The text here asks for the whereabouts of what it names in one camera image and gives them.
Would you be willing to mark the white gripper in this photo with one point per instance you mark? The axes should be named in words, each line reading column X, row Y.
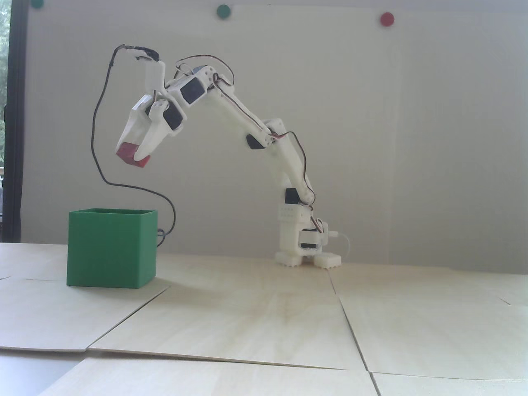
column 142, row 119

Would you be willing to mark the red rectangular block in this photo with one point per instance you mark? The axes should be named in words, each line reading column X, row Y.
column 130, row 154

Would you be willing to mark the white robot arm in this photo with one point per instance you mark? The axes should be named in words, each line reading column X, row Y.
column 288, row 163

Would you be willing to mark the green open box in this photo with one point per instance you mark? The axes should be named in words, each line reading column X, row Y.
column 107, row 247

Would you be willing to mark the green round magnet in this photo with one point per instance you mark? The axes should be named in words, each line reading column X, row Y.
column 223, row 11
column 37, row 3

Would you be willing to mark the white backdrop board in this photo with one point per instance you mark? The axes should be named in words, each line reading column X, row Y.
column 330, row 82

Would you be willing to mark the light plywood sheet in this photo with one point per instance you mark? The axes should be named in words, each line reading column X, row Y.
column 206, row 379
column 433, row 321
column 453, row 385
column 49, row 317
column 231, row 326

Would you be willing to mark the red round magnet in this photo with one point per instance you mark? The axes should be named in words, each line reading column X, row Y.
column 387, row 19

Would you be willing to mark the black wrist camera board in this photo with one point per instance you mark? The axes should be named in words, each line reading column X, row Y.
column 144, row 53

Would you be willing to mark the dark window frame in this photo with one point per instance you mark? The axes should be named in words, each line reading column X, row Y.
column 16, row 123

